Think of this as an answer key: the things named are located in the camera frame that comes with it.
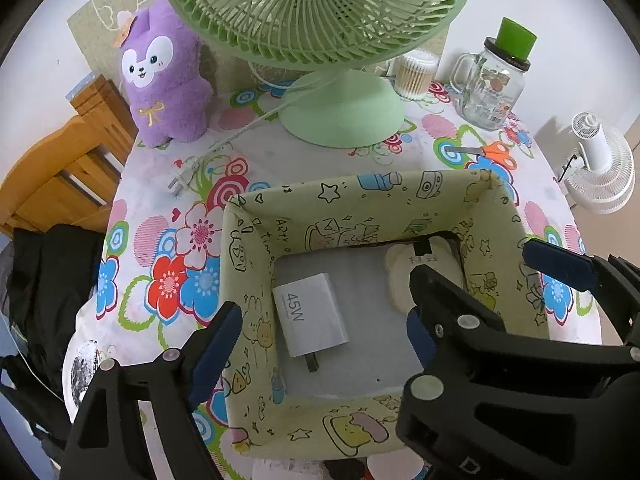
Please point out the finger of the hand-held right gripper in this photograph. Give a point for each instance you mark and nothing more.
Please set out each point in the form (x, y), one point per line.
(555, 262)

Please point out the purple plush toy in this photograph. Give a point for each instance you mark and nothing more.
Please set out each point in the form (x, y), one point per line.
(165, 100)

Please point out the white flat charger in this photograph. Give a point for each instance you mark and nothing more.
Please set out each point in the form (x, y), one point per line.
(310, 315)

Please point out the cream bear shaped item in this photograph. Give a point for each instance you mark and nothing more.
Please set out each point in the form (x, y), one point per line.
(400, 270)

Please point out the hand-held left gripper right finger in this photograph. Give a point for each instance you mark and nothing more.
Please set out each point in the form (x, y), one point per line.
(420, 340)

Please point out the green plastic cup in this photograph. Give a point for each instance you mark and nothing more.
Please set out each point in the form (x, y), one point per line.
(515, 37)

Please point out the glass mug jar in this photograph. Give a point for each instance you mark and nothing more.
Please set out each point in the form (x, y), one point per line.
(487, 95)

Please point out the cartoon print fabric storage box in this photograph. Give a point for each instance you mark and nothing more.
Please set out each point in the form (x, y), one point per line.
(320, 200)

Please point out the white clip fan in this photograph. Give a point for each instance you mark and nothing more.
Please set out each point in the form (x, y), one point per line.
(600, 160)

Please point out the green desk fan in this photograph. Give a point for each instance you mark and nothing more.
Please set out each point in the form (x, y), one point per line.
(340, 110)

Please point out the wooden furniture frame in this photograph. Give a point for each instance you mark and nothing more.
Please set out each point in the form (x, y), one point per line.
(50, 160)

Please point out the clear cotton swab container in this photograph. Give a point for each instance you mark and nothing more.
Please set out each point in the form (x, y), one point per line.
(415, 77)

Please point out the black bag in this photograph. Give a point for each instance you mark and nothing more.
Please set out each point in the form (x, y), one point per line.
(50, 280)

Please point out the floral tablecloth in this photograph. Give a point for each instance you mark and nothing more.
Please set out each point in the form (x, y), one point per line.
(165, 240)

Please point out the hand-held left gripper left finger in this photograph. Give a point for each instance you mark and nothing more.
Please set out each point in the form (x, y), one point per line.
(212, 360)

